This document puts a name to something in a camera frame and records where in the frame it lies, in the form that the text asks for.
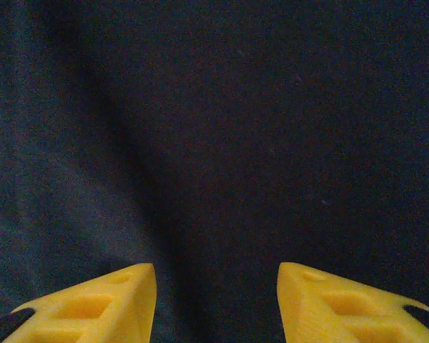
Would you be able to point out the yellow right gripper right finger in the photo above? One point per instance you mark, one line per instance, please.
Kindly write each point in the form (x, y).
(307, 311)

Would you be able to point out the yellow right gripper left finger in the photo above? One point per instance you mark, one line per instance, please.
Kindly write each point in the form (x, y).
(111, 314)

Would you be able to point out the black garment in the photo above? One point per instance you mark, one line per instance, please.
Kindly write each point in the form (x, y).
(214, 135)

